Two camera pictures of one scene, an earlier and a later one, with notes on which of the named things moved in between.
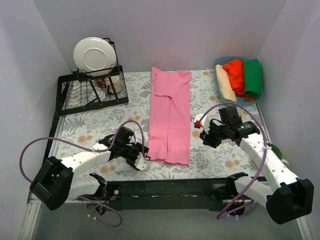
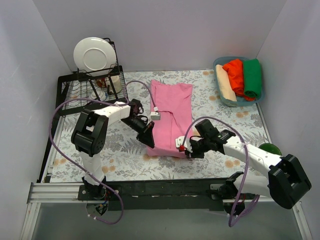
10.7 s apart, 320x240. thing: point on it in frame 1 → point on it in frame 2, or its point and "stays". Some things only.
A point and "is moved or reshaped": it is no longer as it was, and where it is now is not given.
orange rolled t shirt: [235, 68] stays
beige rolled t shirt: [227, 91] stays
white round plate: [92, 54] stays
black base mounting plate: [174, 195] stays
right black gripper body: [208, 133] → [191, 149]
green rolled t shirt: [252, 77] stays
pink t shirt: [169, 116] is moved or reshaped
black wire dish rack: [78, 93] stays
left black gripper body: [133, 155] → [146, 131]
